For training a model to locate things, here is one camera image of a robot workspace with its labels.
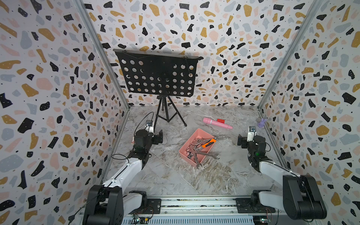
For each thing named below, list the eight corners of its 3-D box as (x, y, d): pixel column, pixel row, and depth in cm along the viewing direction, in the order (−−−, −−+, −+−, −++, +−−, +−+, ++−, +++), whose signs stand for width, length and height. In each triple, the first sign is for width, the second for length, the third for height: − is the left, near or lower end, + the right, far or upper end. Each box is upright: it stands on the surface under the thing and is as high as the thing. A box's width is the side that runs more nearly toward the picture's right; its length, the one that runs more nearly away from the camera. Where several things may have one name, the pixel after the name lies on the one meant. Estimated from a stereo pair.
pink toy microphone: (202, 123, 114) (202, 120, 111) (203, 119, 116) (203, 116, 114) (231, 130, 109) (232, 128, 106) (232, 126, 112) (233, 123, 109)
